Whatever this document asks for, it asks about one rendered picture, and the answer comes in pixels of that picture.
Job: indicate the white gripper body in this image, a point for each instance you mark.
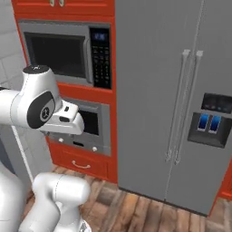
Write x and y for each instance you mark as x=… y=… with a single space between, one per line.
x=71 y=127

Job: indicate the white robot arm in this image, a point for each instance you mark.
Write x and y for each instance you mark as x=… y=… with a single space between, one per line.
x=33 y=99

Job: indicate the microwave door with dark window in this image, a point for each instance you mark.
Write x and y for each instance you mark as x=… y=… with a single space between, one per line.
x=57 y=54

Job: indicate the silver microwave oven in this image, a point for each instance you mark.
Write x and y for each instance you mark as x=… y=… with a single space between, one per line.
x=99 y=54

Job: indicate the white oven knob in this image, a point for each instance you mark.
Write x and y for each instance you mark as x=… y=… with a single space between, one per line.
x=94 y=149
x=61 y=140

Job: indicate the silver built-in oven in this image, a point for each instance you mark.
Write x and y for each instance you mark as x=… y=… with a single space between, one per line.
x=103 y=130

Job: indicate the red drawer front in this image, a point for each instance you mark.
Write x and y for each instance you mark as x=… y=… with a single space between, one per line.
x=90 y=157

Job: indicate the grey fridge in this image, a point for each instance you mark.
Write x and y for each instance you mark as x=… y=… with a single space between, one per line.
x=145 y=90

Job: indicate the plain grey fridge door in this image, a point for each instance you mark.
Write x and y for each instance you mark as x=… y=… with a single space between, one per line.
x=145 y=90

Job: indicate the red cupboard door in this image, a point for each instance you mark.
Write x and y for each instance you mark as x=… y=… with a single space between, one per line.
x=87 y=3
x=33 y=3

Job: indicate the grey fridge door with dispenser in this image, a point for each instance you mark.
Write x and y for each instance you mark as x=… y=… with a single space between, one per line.
x=217 y=60

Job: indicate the red base cupboard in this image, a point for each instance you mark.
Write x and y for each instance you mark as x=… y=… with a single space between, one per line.
x=226 y=184

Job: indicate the red tall cabinet frame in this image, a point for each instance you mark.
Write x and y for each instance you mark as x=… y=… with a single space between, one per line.
x=113 y=99

